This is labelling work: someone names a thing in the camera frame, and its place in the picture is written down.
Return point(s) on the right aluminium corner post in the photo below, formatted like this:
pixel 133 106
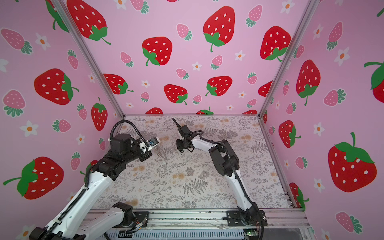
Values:
pixel 300 30

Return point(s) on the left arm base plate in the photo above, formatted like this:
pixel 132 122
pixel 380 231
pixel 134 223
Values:
pixel 134 219

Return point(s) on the aluminium corner post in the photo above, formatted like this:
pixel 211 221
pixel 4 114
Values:
pixel 300 30
pixel 78 38

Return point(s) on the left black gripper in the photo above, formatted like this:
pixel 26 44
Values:
pixel 146 156

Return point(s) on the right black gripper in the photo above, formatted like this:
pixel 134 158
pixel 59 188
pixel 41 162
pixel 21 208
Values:
pixel 178 145

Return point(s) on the left aluminium corner post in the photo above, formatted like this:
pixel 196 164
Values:
pixel 78 38

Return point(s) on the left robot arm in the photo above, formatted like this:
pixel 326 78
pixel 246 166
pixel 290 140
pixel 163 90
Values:
pixel 67 225

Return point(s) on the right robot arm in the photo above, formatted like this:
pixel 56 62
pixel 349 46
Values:
pixel 226 163

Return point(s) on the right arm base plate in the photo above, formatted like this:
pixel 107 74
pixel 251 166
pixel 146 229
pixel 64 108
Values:
pixel 246 219

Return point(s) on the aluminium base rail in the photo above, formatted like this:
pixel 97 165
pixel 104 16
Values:
pixel 195 224

